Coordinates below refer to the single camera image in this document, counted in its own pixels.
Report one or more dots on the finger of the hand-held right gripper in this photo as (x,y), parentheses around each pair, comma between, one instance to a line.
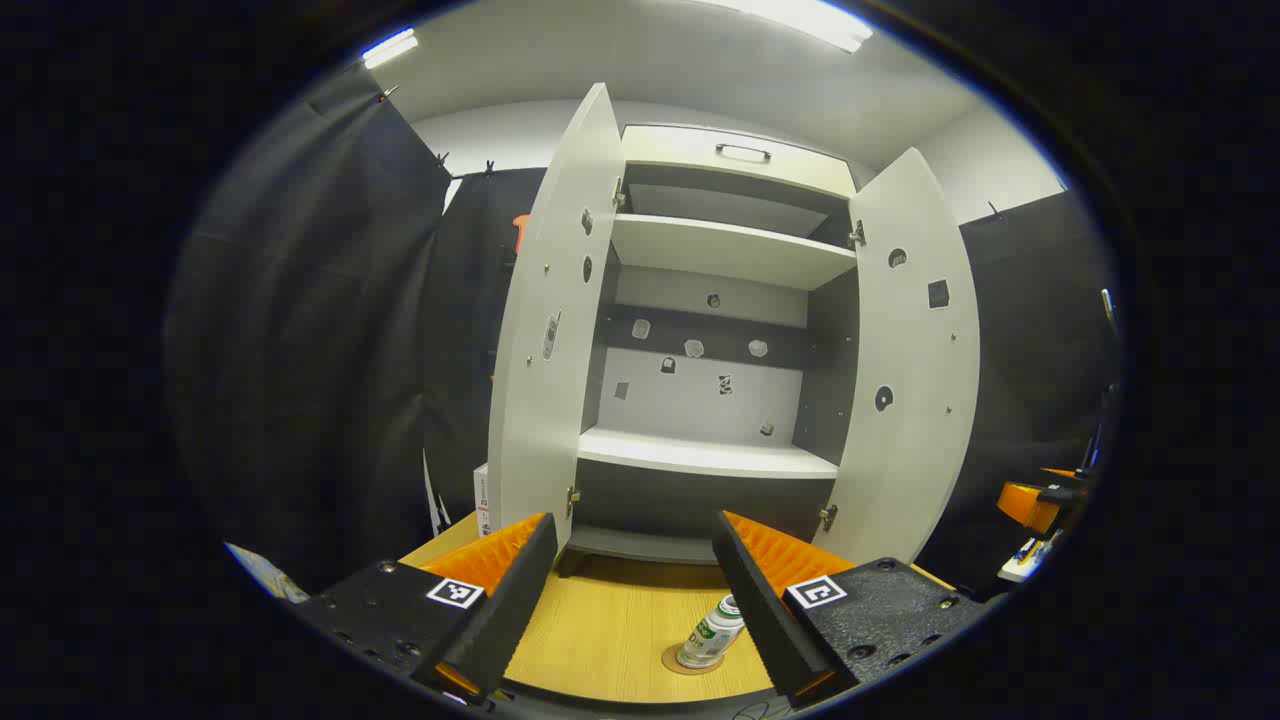
(1058,472)
(1025,505)

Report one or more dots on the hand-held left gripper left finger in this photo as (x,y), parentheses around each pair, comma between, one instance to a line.
(510,620)

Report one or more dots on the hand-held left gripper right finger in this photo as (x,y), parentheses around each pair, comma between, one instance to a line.
(760,620)

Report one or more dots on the white plastic bottle green label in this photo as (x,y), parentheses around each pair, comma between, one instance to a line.
(705,640)

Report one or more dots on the white cabinet door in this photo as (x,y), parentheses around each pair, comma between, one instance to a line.
(550,400)
(920,450)

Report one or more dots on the white side table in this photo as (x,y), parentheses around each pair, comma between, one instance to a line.
(1020,572)

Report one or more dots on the round brown coaster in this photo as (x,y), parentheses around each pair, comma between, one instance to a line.
(668,661)

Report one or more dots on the white book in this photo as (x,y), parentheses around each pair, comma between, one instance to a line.
(483,500)

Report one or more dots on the white cabinet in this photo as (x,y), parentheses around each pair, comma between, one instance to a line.
(700,455)

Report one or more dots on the pale printed card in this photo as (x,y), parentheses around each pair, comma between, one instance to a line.
(265,575)

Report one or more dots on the black backdrop cloth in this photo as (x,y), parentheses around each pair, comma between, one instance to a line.
(300,350)

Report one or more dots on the white cabinet drawer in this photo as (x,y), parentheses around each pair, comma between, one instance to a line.
(680,155)

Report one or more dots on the long ceiling light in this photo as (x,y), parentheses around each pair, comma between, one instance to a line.
(800,18)

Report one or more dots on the short ceiling light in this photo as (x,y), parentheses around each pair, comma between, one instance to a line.
(390,47)

